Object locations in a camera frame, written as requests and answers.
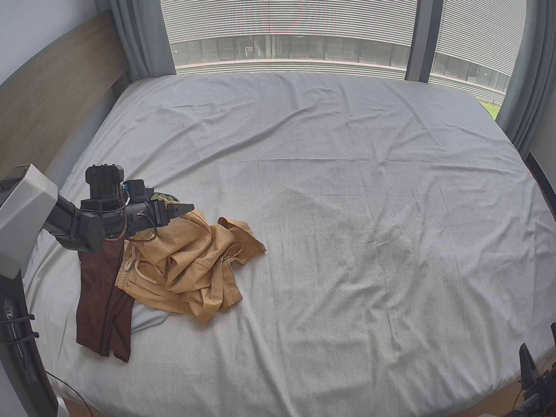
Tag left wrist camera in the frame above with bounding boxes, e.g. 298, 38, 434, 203
123, 180, 155, 203

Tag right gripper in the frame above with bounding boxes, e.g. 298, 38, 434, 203
520, 322, 556, 417

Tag window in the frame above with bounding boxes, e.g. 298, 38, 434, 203
156, 0, 528, 118

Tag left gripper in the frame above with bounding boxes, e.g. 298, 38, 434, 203
126, 199, 171, 230

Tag pale blue garment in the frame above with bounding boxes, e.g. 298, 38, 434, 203
130, 302, 171, 334

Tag black cable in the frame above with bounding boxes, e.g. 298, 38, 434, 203
45, 371, 94, 417

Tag bed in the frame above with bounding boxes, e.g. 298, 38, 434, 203
0, 9, 556, 417

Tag brown garment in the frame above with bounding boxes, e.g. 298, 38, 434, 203
76, 233, 133, 362

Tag blue-green curtain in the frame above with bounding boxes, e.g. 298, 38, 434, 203
90, 0, 176, 83
495, 0, 556, 160

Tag tan shorts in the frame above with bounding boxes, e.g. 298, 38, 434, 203
114, 210, 267, 325

